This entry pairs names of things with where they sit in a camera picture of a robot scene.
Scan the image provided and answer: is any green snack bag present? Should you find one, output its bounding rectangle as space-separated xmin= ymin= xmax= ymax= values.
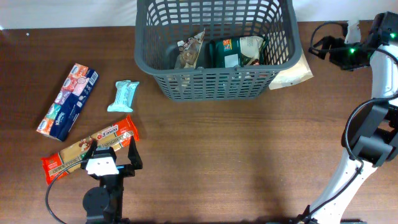
xmin=209 ymin=35 xmax=269 ymax=68

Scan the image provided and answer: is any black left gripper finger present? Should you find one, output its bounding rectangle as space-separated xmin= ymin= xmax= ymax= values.
xmin=127 ymin=137 xmax=143 ymax=170
xmin=82 ymin=140 xmax=98 ymax=161

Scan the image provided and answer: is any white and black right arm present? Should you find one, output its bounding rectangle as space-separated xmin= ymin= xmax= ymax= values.
xmin=292 ymin=12 xmax=397 ymax=223

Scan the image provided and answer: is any orange spaghetti packet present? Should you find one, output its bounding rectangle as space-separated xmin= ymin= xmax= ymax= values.
xmin=41 ymin=115 xmax=139 ymax=185

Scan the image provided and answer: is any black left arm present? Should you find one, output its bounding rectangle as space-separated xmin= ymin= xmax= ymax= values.
xmin=81 ymin=138 xmax=143 ymax=223

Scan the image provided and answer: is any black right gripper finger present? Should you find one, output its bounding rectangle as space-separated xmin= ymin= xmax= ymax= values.
xmin=313 ymin=35 xmax=336 ymax=50
xmin=308 ymin=46 xmax=330 ymax=60

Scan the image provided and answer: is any grey plastic lattice basket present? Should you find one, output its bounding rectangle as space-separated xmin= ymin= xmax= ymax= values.
xmin=134 ymin=0 xmax=302 ymax=101

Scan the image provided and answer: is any brown snack bag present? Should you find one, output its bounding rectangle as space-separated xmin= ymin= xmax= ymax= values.
xmin=174 ymin=29 xmax=205 ymax=69

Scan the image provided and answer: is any beige powder pouch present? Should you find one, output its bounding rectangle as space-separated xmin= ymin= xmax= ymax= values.
xmin=269 ymin=51 xmax=313 ymax=90

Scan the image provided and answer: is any Kleenex tissue multipack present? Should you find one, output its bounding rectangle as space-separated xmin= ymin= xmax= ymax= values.
xmin=36 ymin=63 xmax=99 ymax=141

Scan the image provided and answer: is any mint green wrapped bar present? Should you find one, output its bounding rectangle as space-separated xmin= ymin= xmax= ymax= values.
xmin=107 ymin=80 xmax=139 ymax=113

